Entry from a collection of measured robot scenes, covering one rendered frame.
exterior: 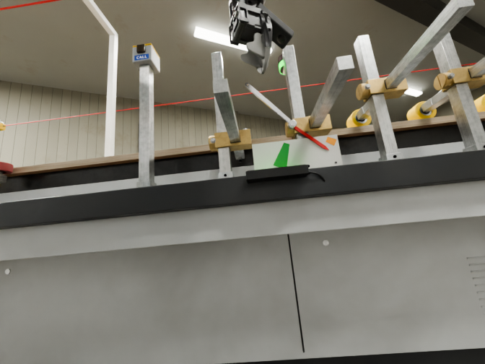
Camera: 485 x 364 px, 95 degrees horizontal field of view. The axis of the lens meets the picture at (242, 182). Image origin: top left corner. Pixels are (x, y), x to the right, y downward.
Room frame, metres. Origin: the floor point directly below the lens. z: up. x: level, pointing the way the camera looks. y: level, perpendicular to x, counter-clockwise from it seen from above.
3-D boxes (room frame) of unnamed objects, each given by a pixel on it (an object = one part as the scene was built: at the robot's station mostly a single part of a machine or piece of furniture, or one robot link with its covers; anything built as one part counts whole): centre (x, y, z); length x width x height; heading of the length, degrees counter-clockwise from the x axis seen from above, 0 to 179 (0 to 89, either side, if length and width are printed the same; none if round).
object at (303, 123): (0.67, -0.22, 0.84); 0.13 x 0.06 x 0.05; 87
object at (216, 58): (0.68, 0.05, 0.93); 0.03 x 0.03 x 0.48; 87
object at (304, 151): (0.64, -0.17, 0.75); 0.26 x 0.01 x 0.10; 87
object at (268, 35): (0.45, -0.09, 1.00); 0.05 x 0.02 x 0.09; 23
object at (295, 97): (0.66, -0.20, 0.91); 0.03 x 0.03 x 0.48; 87
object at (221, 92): (0.61, 0.01, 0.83); 0.43 x 0.03 x 0.04; 177
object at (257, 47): (0.45, -0.06, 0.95); 0.06 x 0.03 x 0.09; 113
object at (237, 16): (0.46, -0.05, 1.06); 0.09 x 0.08 x 0.12; 113
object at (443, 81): (0.63, -0.72, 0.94); 0.13 x 0.06 x 0.05; 87
